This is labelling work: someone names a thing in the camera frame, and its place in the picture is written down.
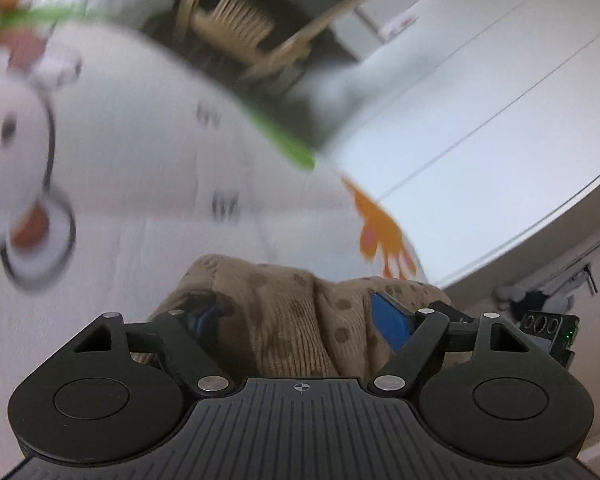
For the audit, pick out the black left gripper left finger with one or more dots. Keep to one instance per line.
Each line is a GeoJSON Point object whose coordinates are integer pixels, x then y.
{"type": "Point", "coordinates": [180, 339]}

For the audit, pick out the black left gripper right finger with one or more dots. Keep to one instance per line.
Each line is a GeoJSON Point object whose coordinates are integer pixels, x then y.
{"type": "Point", "coordinates": [419, 341]}

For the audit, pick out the brown corduroy polka dot garment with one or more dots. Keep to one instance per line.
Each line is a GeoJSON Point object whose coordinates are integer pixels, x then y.
{"type": "Point", "coordinates": [277, 321]}

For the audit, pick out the black device with lenses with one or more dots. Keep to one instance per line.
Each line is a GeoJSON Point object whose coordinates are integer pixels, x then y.
{"type": "Point", "coordinates": [552, 332]}

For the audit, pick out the cartoon print play mat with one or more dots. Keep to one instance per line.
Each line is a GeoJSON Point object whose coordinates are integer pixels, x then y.
{"type": "Point", "coordinates": [120, 167]}

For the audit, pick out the white wardrobe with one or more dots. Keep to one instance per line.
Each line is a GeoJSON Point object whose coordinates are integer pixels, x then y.
{"type": "Point", "coordinates": [479, 126]}

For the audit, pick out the beige plastic chair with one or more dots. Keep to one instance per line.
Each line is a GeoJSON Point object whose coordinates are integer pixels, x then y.
{"type": "Point", "coordinates": [266, 37]}

